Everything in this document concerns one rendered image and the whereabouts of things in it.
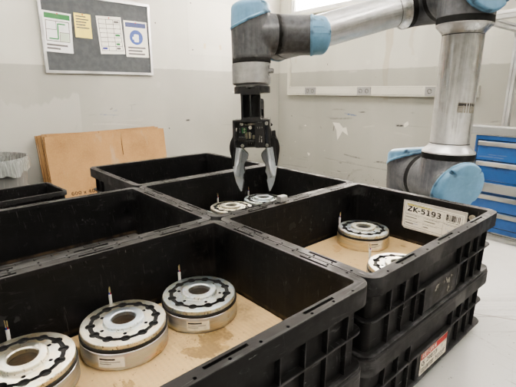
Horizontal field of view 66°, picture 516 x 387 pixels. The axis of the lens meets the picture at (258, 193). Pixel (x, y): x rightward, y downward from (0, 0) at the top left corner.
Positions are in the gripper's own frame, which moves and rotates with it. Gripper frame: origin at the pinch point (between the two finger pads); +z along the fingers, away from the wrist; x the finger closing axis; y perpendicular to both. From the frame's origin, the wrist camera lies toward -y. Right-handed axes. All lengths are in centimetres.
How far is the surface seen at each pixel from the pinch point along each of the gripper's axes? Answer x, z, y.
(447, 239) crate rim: 29.4, 3.0, 26.9
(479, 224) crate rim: 37.5, 3.3, 18.9
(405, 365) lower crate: 23.1, 20.0, 31.8
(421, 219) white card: 33.5, 6.7, 4.0
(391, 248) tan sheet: 27.4, 12.2, 6.0
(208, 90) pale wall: -73, -34, -333
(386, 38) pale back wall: 97, -72, -301
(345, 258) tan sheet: 17.4, 12.1, 11.5
